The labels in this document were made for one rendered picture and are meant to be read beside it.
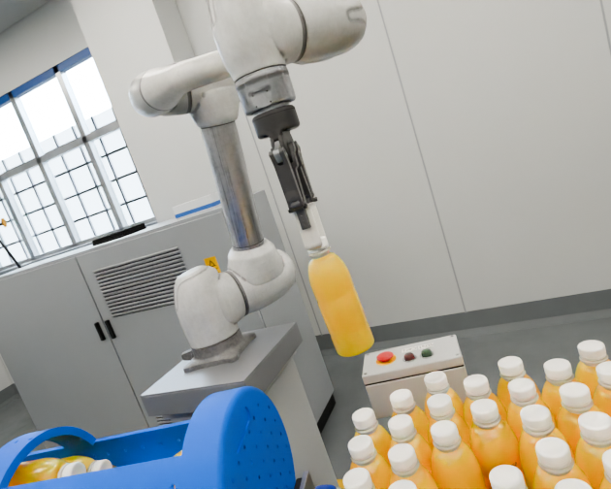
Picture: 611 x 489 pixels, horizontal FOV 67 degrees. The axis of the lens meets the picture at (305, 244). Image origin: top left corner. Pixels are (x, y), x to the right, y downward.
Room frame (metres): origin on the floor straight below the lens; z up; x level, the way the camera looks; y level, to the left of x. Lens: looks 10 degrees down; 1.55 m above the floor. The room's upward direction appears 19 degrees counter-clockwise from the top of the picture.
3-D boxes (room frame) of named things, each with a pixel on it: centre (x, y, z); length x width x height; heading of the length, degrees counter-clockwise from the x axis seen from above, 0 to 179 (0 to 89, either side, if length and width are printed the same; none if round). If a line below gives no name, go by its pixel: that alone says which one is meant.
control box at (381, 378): (0.90, -0.13, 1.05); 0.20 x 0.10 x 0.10; 76
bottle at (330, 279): (0.80, -0.02, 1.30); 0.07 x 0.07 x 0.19
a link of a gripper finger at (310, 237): (0.77, -0.01, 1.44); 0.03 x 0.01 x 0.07; 75
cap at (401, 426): (0.67, -0.05, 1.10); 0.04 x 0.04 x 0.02
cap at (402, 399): (0.74, -0.07, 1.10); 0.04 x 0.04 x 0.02
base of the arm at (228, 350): (1.37, 0.37, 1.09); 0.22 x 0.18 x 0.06; 73
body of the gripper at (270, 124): (0.80, -0.02, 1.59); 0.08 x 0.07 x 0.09; 165
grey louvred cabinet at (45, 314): (3.01, 1.22, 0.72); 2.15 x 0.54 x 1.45; 65
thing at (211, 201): (2.65, 0.51, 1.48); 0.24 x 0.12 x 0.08; 73
